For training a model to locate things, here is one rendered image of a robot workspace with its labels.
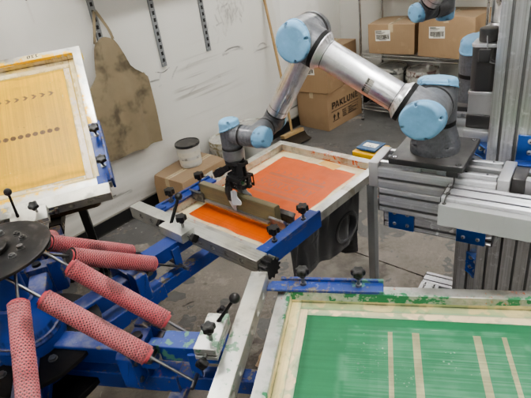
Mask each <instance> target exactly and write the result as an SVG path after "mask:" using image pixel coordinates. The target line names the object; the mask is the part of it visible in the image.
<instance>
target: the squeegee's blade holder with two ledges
mask: <svg viewBox="0 0 531 398"><path fill-rule="evenodd" d="M205 202H206V203H208V204H211V205H215V206H217V207H219V208H223V209H225V210H228V211H230V212H234V213H236V214H239V215H241V216H245V217H247V218H250V219H252V220H256V221H258V222H260V223H264V224H267V225H269V224H270V221H268V220H264V219H262V218H260V217H257V216H253V215H251V214H249V213H246V212H242V211H239V210H238V209H237V211H236V210H235V209H234V208H231V207H228V206H226V205H222V204H220V203H217V202H215V201H211V200H209V199H205Z"/></svg>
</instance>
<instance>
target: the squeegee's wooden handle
mask: <svg viewBox="0 0 531 398"><path fill-rule="evenodd" d="M199 186H200V191H201V192H202V193H203V194H204V197H205V199H209V200H211V201H215V202H217V203H220V204H222V205H226V206H228V207H231V208H232V206H231V204H230V203H229V200H228V199H227V197H226V194H225V190H224V189H225V187H223V186H218V185H216V184H213V183H211V182H206V181H202V182H200V183H199ZM236 192H237V197H238V198H239V199H240V200H241V201H242V204H241V205H237V209H238V210H239V211H242V212H246V213H249V214H251V215H253V216H257V217H260V218H262V219H264V220H268V221H270V219H269V218H268V217H269V216H272V217H274V218H277V219H279V220H281V211H280V206H279V205H277V204H274V203H272V202H269V201H265V200H262V199H259V198H256V197H252V196H250V195H247V194H245V193H239V192H238V191H236Z"/></svg>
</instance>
